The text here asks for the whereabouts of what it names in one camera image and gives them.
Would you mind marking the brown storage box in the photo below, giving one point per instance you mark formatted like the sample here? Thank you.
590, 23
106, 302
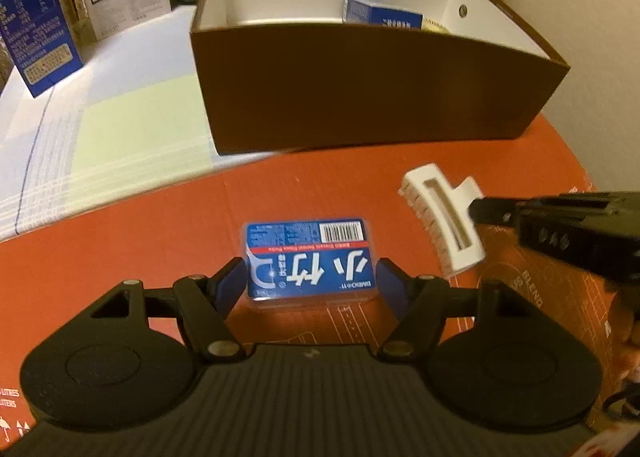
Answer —
350, 97

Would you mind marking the pastel checked tablecloth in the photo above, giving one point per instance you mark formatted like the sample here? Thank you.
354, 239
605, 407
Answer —
125, 127

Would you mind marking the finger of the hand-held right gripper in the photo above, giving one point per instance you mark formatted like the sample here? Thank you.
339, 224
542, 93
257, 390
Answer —
495, 211

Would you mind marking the tall blue carton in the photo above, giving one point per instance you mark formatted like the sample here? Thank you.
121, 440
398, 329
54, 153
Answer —
35, 37

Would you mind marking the blue floss pick box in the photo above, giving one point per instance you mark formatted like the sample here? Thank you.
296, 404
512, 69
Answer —
310, 267

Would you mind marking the white hair claw clip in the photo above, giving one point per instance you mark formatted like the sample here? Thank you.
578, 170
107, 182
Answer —
425, 202

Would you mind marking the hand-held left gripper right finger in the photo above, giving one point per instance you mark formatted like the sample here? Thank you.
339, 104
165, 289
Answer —
392, 287

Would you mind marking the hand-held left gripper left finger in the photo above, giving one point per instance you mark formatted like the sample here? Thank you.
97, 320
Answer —
230, 282

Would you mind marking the blue and white medicine box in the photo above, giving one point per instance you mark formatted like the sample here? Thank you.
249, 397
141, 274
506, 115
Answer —
385, 14

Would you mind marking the red printed cardboard sheet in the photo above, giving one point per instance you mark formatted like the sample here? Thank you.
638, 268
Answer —
150, 247

